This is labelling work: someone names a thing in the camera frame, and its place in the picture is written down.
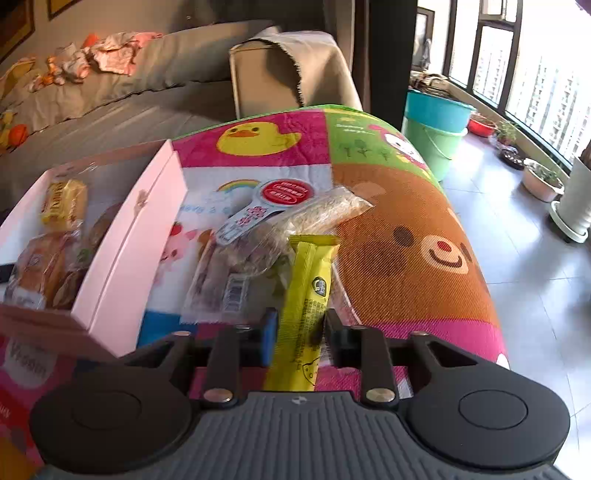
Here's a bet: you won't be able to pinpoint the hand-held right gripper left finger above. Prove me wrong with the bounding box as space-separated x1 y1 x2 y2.
122 308 279 408

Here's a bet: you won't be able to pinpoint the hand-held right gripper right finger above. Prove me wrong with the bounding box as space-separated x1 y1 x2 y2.
323 309 497 408

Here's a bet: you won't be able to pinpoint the yellow cheese stick packet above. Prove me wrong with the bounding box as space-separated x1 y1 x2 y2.
263 234 342 393

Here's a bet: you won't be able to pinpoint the clear barcode snack packet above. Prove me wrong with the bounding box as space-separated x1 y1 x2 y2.
181 231 296 326

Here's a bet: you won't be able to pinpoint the oat bar packet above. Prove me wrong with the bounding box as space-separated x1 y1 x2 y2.
259 186 376 241

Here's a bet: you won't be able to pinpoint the red white round packet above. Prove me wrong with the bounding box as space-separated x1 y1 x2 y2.
215 179 319 246

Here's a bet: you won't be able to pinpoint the pink cardboard box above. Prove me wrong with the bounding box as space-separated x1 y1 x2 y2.
0 138 188 361

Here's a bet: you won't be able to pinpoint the red label bun packet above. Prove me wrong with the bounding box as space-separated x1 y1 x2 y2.
53 203 124 311

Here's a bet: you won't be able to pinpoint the clear bun packet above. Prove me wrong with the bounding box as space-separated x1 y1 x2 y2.
4 231 77 310

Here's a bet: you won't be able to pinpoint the colourful printed mat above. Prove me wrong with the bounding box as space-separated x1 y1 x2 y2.
0 105 511 462

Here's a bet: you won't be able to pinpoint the green plastic bucket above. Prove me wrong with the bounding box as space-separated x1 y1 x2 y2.
401 121 468 182

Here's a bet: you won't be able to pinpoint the teal plastic basin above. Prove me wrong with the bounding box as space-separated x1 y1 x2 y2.
404 89 476 132

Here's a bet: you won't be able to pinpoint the dark flowerpot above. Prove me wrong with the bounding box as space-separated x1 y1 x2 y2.
499 145 525 169

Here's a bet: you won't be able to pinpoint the white pot with sprouts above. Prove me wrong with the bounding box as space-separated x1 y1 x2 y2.
522 158 565 202

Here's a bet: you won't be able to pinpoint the red plastic basin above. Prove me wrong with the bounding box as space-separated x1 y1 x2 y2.
468 112 499 138

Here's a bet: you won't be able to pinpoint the grey sofa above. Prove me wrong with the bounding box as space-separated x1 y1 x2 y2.
0 18 282 213

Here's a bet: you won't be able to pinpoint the small potted plant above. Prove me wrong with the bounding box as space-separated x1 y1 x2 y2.
495 120 520 148

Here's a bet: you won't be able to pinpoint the beige throw cloth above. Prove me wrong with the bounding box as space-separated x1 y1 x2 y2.
240 30 363 112

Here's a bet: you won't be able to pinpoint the pile of clutter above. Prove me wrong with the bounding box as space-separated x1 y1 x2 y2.
411 71 451 93

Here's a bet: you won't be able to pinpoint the tall white planter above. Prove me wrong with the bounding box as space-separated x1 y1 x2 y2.
549 154 591 243

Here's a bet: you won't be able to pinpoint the dark curtain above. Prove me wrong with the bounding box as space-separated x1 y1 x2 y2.
321 0 419 134

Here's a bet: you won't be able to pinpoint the pink baby clothes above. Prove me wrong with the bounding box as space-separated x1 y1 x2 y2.
90 31 162 77

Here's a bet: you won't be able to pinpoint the striped baby garment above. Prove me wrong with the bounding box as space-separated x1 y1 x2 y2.
60 44 93 81

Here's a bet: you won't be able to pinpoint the yellow plush toy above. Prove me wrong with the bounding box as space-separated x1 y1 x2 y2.
0 110 17 148

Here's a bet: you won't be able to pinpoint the small orange toy figures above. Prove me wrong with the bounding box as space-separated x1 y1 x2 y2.
28 62 65 93

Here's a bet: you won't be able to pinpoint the pink yellow pillow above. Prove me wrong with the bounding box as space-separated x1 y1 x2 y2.
0 55 38 93

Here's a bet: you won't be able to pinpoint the wide framed picture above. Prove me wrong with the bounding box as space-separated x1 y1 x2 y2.
48 0 81 19

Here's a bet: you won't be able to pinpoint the tall framed picture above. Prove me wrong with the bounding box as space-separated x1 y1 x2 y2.
0 0 35 63

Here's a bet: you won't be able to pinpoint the black window frame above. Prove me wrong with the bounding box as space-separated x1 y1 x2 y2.
443 0 591 171

